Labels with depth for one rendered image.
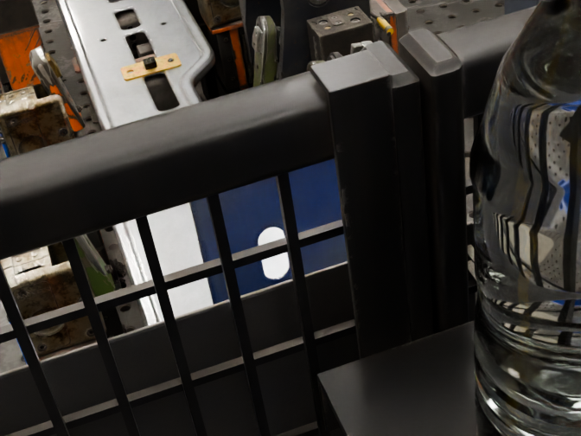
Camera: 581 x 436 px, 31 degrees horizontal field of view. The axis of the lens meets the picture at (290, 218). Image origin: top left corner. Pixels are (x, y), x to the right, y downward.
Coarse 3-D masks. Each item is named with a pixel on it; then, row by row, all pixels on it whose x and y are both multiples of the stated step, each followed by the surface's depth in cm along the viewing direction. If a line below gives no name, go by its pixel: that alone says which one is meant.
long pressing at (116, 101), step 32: (64, 0) 169; (96, 0) 167; (128, 0) 166; (160, 0) 164; (96, 32) 158; (128, 32) 157; (160, 32) 156; (192, 32) 154; (96, 64) 151; (128, 64) 149; (192, 64) 147; (96, 96) 144; (128, 96) 143; (192, 96) 140; (128, 224) 120; (160, 224) 119; (192, 224) 119; (128, 256) 116; (160, 256) 115; (192, 256) 114; (192, 288) 110; (160, 320) 107
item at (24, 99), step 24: (0, 96) 138; (24, 96) 137; (48, 96) 136; (0, 120) 136; (24, 120) 137; (48, 120) 138; (24, 144) 139; (48, 144) 140; (120, 264) 162; (120, 288) 157
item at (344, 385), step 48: (336, 96) 33; (384, 96) 34; (336, 144) 34; (384, 144) 35; (384, 192) 36; (384, 240) 38; (384, 288) 39; (384, 336) 40; (432, 336) 41; (336, 384) 40; (384, 384) 40; (432, 384) 39; (384, 432) 38; (432, 432) 38
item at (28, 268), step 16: (16, 256) 111; (32, 256) 111; (48, 256) 110; (64, 256) 114; (16, 272) 109; (32, 272) 109; (48, 272) 109; (64, 272) 109; (16, 288) 108; (32, 288) 109; (48, 288) 110; (64, 288) 110; (32, 304) 110; (48, 304) 111; (64, 304) 111; (80, 320) 113; (32, 336) 112; (48, 336) 113; (64, 336) 114; (80, 336) 115; (48, 352) 115; (64, 352) 115
